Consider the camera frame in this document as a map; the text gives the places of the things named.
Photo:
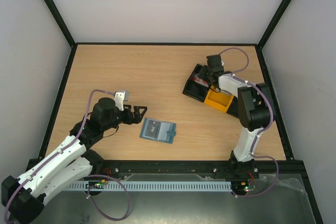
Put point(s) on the white slotted cable duct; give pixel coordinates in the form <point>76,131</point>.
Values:
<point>153,186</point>

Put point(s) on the white card orange circles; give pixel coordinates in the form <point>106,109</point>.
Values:
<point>199,80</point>

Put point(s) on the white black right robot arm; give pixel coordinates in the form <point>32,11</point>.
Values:
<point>255,106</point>

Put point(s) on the black bin with blue cards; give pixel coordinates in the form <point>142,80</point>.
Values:
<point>232,108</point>

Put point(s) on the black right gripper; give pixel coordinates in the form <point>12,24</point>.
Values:
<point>205,73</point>

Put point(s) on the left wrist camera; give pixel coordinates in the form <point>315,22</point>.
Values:
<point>120,97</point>

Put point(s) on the teal leather card holder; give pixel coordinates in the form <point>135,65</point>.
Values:
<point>159,131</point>

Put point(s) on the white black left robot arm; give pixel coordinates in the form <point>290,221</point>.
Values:
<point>25,197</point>

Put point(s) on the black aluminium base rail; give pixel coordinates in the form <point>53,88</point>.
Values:
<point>228,170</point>

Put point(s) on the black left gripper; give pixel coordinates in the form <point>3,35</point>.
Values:
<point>137,118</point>

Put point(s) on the black plastic bin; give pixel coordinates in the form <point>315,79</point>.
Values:
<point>195,90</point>

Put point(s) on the yellow plastic bin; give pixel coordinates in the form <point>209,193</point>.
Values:
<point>219,100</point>

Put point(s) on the black vip card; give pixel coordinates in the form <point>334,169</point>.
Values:
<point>152,128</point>

